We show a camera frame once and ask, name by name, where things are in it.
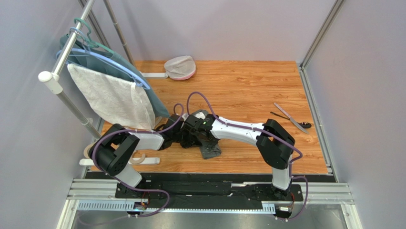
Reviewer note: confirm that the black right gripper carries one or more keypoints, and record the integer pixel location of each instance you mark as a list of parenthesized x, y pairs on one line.
[(198, 137)]

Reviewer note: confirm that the grey cloth napkin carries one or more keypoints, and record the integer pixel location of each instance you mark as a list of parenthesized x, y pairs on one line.
[(209, 149)]

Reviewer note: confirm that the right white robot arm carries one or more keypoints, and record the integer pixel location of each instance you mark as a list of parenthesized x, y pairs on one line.
[(274, 143)]

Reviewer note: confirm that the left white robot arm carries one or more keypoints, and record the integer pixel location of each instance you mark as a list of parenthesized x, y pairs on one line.
[(113, 152)]

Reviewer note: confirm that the white towel on hanger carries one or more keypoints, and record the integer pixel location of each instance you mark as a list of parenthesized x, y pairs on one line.
[(115, 100)]

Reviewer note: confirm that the white mesh cap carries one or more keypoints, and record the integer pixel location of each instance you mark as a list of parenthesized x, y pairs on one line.
[(180, 68)]

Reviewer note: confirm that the white clothes rack base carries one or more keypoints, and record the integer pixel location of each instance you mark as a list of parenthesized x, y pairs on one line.
[(134, 161)]

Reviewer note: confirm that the teal shirt on hanger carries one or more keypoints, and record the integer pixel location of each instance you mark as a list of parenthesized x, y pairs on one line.
[(113, 64)]

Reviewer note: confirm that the metal clothes rack pole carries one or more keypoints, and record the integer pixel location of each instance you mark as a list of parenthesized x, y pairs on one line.
[(59, 81)]

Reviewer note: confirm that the light blue hanger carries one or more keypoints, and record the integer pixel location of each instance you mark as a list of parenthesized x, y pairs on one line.
[(91, 44)]

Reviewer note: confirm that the black mounting rail plate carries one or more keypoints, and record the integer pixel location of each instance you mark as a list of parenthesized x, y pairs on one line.
[(207, 191)]

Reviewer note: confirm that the aluminium frame rail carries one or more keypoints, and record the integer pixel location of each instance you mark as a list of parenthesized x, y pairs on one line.
[(327, 204)]

